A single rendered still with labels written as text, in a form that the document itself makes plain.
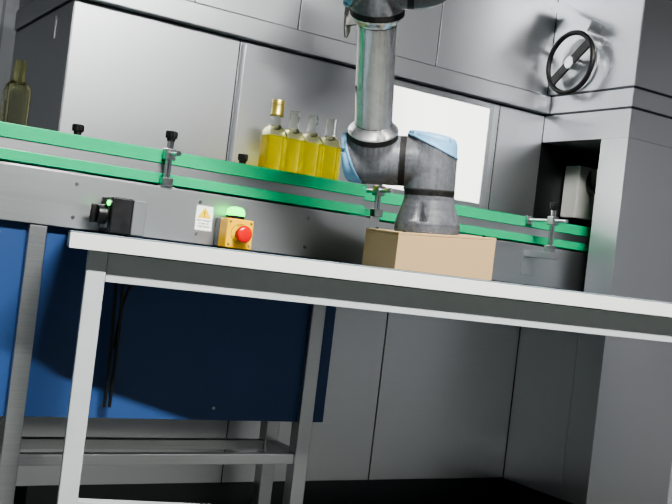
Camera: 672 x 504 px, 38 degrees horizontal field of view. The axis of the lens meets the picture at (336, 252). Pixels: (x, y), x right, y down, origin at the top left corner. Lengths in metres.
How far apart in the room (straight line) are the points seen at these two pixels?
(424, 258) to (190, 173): 0.61
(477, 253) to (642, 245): 1.06
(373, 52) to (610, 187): 1.25
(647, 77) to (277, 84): 1.17
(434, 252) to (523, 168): 1.21
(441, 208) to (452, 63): 1.03
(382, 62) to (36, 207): 0.81
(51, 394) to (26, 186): 0.47
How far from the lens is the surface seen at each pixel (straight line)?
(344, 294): 2.16
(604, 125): 3.22
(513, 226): 3.07
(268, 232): 2.44
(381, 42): 2.12
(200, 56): 2.72
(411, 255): 2.16
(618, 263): 3.12
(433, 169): 2.22
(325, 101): 2.86
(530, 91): 3.35
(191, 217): 2.35
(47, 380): 2.30
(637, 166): 3.17
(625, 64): 3.22
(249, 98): 2.74
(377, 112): 2.18
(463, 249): 2.21
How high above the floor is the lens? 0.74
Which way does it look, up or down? 1 degrees up
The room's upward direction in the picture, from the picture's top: 7 degrees clockwise
